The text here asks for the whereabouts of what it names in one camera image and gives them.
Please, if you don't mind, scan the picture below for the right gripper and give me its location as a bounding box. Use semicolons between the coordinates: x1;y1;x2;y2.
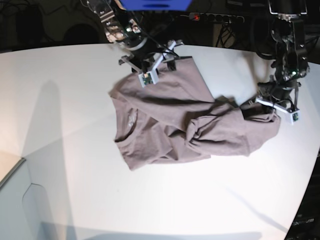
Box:
118;40;184;82

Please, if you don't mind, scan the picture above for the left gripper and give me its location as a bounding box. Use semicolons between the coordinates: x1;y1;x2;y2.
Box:
241;84;300;121

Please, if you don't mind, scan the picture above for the mauve t-shirt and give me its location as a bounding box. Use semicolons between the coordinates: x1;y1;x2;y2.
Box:
109;57;281;170

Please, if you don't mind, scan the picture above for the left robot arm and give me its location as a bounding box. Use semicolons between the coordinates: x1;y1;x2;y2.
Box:
250;0;310;124

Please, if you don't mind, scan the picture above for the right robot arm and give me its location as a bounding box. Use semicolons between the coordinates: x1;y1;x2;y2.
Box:
86;0;183;87

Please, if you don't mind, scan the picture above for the power strip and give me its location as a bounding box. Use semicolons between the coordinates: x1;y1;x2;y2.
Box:
188;12;245;24

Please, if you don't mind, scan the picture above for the blue box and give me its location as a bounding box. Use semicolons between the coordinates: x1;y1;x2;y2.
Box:
120;0;192;11

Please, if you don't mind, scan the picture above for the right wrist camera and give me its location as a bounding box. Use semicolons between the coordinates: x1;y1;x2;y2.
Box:
138;71;159;88

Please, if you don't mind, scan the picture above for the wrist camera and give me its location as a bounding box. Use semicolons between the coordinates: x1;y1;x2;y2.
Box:
286;109;301;125
138;71;159;88

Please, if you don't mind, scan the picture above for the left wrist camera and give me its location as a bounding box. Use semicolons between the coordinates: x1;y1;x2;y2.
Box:
286;109;301;125

